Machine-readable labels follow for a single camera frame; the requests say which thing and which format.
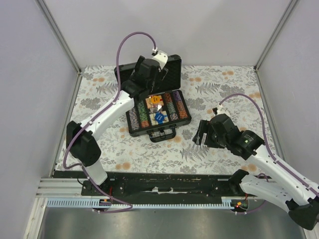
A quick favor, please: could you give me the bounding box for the blue playing card deck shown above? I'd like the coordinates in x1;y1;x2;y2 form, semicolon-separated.
149;111;169;126

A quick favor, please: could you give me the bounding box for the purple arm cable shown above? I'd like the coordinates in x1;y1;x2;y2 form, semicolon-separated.
218;93;319;215
62;31;159;215

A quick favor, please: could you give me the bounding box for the slotted cable duct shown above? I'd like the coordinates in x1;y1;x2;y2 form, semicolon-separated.
46;196;236;209

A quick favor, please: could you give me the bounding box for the blue small blind button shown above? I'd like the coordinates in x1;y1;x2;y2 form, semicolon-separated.
155;113;165;123

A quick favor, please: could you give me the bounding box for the orange black chip row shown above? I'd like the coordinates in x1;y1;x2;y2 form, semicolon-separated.
164;93;178;120

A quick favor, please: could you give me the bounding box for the green chip row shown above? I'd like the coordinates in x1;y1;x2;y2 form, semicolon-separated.
138;101;150;128

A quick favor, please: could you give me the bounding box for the left aluminium frame post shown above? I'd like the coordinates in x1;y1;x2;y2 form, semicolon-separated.
34;0;82;74

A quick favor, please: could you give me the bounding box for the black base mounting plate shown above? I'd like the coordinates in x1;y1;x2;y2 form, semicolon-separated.
81;170;260;199

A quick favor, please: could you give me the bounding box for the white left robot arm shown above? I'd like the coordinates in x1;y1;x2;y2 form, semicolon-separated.
66;51;168;196

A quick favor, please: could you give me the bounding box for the blue tan chip row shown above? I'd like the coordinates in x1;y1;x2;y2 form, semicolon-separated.
129;108;140;130

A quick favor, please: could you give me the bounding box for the orange big blind button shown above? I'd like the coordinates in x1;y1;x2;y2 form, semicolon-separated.
150;96;161;104

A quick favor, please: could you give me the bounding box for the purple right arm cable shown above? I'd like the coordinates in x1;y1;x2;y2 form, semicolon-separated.
218;93;319;215

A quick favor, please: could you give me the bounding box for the purple orange chip row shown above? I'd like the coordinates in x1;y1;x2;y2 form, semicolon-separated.
173;91;188;119

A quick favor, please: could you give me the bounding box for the aluminium frame post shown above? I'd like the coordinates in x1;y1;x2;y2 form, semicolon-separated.
254;0;301;72
34;0;82;74

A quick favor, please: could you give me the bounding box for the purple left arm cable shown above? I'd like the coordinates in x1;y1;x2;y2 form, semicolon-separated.
62;31;159;215

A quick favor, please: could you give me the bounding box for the right aluminium frame post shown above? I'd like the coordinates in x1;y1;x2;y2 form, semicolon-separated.
254;0;301;72

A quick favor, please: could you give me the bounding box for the red playing card deck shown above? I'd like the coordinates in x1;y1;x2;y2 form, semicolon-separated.
145;95;164;109

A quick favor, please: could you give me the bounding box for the black poker set case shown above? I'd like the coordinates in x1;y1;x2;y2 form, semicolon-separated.
126;54;192;143

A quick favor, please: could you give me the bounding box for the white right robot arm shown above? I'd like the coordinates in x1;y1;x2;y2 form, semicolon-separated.
192;107;319;231

